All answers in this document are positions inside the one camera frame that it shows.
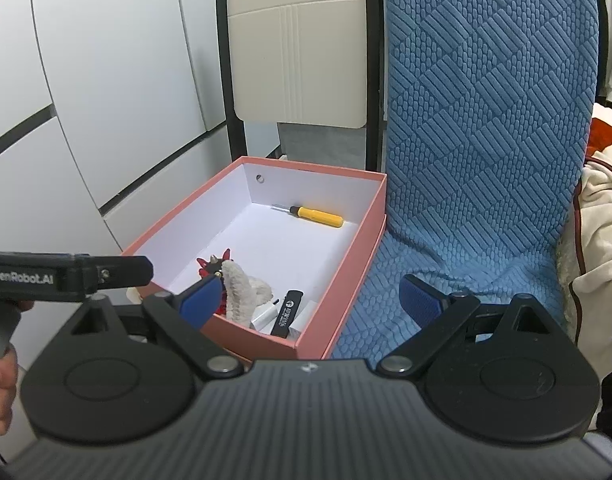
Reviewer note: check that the blue quilted chair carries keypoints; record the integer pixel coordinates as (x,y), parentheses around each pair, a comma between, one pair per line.
(486,110)

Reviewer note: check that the black tube with white print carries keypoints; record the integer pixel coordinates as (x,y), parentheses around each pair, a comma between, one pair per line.
(286,315)

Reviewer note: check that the red white black blanket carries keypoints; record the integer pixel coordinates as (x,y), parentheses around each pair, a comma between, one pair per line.
(601,210)

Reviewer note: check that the red toy with display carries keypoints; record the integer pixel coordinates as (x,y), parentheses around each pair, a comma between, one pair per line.
(208,265)

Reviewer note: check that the pink cardboard box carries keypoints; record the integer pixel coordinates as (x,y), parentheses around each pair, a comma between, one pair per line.
(346,240)

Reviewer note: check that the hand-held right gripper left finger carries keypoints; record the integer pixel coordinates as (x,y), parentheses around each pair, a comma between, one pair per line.
(203,300)

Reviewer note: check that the white wardrobe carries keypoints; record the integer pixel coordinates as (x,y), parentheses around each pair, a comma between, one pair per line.
(111,60)

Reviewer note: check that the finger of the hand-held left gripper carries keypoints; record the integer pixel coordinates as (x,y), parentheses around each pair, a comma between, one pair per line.
(126,271)

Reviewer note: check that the white cube charger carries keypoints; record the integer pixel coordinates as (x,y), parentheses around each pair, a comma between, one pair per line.
(265,315)

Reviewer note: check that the white fluffy toy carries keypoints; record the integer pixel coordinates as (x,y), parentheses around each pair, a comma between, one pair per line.
(238,285)

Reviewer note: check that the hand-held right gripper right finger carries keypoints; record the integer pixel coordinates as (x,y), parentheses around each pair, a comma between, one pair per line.
(421,302)

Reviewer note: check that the cream folding chair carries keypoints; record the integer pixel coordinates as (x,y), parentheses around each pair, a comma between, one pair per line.
(296,60)

